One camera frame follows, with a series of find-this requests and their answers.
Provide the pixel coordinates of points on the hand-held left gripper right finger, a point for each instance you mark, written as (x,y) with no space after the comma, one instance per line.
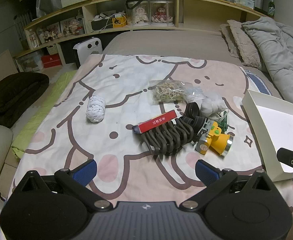
(206,172)

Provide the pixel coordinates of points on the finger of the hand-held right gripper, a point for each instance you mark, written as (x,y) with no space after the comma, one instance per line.
(290,158)

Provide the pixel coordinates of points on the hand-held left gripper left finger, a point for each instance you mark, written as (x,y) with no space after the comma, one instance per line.
(86,172)

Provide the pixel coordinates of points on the white cardboard box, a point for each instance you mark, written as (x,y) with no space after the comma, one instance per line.
(274,127)

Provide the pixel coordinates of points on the red and blue small box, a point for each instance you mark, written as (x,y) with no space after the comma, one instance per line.
(156,124)

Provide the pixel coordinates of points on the yellow headlamp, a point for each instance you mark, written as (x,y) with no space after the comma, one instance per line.
(215,140)

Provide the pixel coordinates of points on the brown hooks bundle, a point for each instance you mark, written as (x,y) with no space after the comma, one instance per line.
(169,137)

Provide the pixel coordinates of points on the white knitted yarn roll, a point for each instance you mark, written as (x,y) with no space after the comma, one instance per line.
(95,108)

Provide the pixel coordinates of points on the white cotton ball bag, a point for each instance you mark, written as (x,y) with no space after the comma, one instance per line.
(212,106)

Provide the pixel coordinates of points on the light green sheet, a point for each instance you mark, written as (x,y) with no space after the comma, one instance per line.
(40,116)

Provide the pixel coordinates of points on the grey pouch with number 2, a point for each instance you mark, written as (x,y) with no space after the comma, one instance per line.
(196,93)

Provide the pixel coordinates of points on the printed cartoon blanket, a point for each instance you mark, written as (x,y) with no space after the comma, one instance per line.
(126,92)

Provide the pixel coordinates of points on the bag of rubber bands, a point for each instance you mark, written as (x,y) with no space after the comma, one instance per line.
(167,91)

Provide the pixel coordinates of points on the dark brown cushion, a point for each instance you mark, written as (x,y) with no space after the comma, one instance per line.
(16,92)

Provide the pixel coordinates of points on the grey duvet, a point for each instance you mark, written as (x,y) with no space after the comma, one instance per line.
(279,50)

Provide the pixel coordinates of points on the red storage box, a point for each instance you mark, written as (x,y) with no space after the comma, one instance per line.
(51,61)

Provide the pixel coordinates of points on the white space heater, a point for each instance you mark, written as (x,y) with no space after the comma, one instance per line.
(87,48)

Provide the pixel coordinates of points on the clear storage bin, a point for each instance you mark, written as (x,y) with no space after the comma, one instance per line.
(30,62)

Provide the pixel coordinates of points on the fluffy beige pillow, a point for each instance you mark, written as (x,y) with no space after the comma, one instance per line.
(241,43)

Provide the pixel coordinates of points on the white small basket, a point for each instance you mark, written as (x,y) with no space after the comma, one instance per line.
(52,49)

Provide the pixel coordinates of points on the tan bed sheet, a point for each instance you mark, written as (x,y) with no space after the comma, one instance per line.
(166,42)

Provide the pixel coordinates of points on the clear plastic bottle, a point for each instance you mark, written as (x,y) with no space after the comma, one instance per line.
(32,38)

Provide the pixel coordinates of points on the white lotion bottle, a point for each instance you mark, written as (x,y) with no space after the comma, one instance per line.
(79,20)

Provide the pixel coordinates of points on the green glass bottle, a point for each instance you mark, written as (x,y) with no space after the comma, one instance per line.
(271,5)

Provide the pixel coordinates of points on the yellow mug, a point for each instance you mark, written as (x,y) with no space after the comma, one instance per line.
(119,21)

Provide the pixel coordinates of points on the tissue box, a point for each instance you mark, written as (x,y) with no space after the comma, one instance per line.
(244,2)

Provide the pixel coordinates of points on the wooden headboard shelf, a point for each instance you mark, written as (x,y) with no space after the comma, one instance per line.
(201,7)

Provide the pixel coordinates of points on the doll in clear case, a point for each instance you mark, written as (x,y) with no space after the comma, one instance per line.
(161,11)

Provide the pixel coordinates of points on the clear doll display case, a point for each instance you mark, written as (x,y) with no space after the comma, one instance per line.
(137,12)

